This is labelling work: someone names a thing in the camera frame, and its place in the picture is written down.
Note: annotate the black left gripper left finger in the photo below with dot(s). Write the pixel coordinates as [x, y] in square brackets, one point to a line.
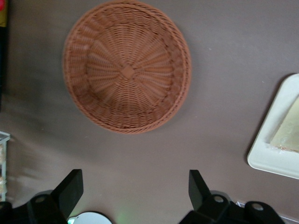
[70, 191]

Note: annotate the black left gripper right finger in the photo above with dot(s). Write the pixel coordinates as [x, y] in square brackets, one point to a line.
[201, 193]

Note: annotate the triangle sandwich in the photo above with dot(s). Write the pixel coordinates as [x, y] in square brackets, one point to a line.
[289, 130]

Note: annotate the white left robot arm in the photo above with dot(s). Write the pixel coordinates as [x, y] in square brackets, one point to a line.
[91, 218]

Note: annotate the cream plastic tray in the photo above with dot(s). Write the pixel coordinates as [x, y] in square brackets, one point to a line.
[266, 149]

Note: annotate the round brown wicker basket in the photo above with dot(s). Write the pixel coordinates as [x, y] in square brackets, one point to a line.
[127, 67]

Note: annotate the yellow black control box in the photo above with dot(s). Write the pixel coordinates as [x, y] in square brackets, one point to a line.
[3, 16]

